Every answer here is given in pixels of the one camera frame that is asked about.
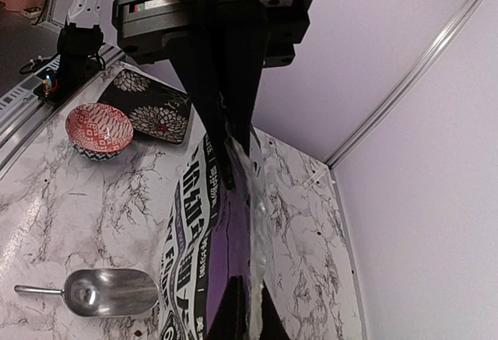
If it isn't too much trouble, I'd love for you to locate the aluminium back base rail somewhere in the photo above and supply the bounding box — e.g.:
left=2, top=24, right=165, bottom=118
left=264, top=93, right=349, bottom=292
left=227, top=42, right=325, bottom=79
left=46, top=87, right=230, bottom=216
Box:
left=329, top=169, right=369, bottom=340

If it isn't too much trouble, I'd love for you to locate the silver metal scoop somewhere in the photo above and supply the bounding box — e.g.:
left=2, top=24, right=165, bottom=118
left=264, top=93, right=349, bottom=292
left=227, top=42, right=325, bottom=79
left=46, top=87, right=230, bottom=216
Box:
left=14, top=268, right=159, bottom=318

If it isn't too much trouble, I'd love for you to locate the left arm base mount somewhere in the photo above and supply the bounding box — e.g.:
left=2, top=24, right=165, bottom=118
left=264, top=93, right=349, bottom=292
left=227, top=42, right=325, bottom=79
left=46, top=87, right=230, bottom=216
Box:
left=34, top=23, right=107, bottom=107

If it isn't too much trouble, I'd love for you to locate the purple puppy food bag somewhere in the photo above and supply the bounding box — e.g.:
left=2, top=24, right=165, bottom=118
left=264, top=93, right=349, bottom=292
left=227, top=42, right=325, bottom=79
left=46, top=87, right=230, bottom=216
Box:
left=159, top=131, right=268, bottom=339

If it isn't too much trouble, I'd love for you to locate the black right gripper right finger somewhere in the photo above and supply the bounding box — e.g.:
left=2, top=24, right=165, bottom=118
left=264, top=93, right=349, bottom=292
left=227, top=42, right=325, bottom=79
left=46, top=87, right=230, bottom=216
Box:
left=259, top=285, right=290, bottom=340

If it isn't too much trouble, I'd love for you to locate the aluminium front frame rail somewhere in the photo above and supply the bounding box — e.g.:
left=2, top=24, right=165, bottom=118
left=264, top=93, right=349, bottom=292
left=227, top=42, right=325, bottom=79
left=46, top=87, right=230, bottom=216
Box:
left=0, top=42, right=125, bottom=170

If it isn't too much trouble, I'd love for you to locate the aluminium left corner post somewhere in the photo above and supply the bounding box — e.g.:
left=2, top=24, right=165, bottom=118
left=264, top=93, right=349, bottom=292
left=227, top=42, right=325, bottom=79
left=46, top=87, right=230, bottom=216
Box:
left=325, top=0, right=484, bottom=170

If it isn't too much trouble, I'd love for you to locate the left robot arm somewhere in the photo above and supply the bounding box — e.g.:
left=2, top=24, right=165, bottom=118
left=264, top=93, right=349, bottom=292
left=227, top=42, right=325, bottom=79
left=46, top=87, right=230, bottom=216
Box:
left=112, top=0, right=313, bottom=189

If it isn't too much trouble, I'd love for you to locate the red patterned ceramic bowl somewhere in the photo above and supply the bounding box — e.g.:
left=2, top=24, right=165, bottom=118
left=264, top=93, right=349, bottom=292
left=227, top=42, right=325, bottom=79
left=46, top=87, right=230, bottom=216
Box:
left=65, top=103, right=134, bottom=161

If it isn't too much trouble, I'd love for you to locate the black floral square plate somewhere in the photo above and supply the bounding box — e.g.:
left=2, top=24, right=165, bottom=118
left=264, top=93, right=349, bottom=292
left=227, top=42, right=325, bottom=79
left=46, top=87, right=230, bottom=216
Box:
left=99, top=68, right=191, bottom=145

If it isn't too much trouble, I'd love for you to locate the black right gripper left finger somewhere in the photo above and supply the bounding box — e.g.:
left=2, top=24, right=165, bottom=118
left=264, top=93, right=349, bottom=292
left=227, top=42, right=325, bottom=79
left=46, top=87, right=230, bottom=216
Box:
left=205, top=275, right=249, bottom=340

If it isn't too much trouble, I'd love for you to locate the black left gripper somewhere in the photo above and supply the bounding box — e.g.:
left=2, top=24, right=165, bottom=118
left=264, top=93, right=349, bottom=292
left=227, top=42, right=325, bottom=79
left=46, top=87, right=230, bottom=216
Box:
left=112, top=0, right=313, bottom=190

